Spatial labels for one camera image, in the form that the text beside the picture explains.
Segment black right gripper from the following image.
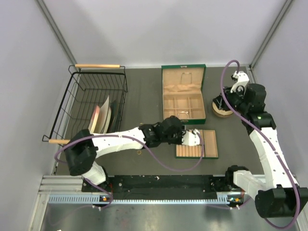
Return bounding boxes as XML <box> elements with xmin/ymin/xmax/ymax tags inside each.
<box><xmin>213</xmin><ymin>84</ymin><xmax>249</xmax><ymax>114</ymax></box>

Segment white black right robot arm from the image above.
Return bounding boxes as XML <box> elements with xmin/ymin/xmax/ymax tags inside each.
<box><xmin>213</xmin><ymin>84</ymin><xmax>308</xmax><ymax>218</ymax></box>

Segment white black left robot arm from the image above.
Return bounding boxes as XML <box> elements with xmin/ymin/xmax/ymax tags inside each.
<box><xmin>64</xmin><ymin>116</ymin><xmax>196</xmax><ymax>191</ymax></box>

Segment green jewelry tray insert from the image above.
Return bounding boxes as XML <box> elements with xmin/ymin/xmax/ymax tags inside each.
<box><xmin>175</xmin><ymin>130</ymin><xmax>218</xmax><ymax>159</ymax></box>

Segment green jewelry box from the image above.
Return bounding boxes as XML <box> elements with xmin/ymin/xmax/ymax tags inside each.
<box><xmin>161</xmin><ymin>64</ymin><xmax>206</xmax><ymax>125</ymax></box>

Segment beige ceramic bowl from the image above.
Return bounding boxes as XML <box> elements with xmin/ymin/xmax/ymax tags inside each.
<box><xmin>212</xmin><ymin>102</ymin><xmax>233</xmax><ymax>118</ymax></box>

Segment dark plate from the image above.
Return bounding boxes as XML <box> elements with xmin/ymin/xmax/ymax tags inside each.
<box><xmin>108</xmin><ymin>100</ymin><xmax>122</xmax><ymax>133</ymax></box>

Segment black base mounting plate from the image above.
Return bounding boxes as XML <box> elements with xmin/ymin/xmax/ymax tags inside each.
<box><xmin>81</xmin><ymin>174</ymin><xmax>241</xmax><ymax>193</ymax></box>

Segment white plate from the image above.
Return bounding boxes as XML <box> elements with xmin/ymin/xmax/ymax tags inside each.
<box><xmin>94</xmin><ymin>96</ymin><xmax>111</xmax><ymax>134</ymax></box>

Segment pink rimmed plate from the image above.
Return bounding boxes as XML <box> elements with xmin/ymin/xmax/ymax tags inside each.
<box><xmin>88</xmin><ymin>105</ymin><xmax>100</xmax><ymax>133</ymax></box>

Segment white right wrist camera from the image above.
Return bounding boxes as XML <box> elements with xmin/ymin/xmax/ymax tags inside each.
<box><xmin>230</xmin><ymin>71</ymin><xmax>249</xmax><ymax>93</ymax></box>

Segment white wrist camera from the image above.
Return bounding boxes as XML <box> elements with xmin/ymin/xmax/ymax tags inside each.
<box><xmin>181</xmin><ymin>129</ymin><xmax>200</xmax><ymax>146</ymax></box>
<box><xmin>230</xmin><ymin>71</ymin><xmax>249</xmax><ymax>93</ymax></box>

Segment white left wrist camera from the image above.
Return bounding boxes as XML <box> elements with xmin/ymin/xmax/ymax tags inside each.
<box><xmin>181</xmin><ymin>129</ymin><xmax>200</xmax><ymax>146</ymax></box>

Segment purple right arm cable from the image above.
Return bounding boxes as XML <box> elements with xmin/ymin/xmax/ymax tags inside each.
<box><xmin>221</xmin><ymin>60</ymin><xmax>301</xmax><ymax>229</ymax></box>

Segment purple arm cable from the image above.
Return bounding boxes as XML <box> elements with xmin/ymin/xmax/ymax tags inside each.
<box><xmin>54</xmin><ymin>132</ymin><xmax>205</xmax><ymax>209</ymax></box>
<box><xmin>221</xmin><ymin>60</ymin><xmax>301</xmax><ymax>229</ymax></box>

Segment silver chain necklace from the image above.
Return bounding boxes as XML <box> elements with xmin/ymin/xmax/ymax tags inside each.
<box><xmin>180</xmin><ymin>71</ymin><xmax>193</xmax><ymax>84</ymax></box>

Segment black wire basket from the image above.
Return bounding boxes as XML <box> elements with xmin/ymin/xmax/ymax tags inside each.
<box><xmin>42</xmin><ymin>64</ymin><xmax>128</xmax><ymax>142</ymax></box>

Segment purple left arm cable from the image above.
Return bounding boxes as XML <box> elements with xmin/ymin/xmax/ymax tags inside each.
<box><xmin>54</xmin><ymin>132</ymin><xmax>205</xmax><ymax>209</ymax></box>

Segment grey slotted cable duct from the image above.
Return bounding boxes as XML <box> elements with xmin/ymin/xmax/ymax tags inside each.
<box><xmin>48</xmin><ymin>194</ymin><xmax>230</xmax><ymax>205</ymax></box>

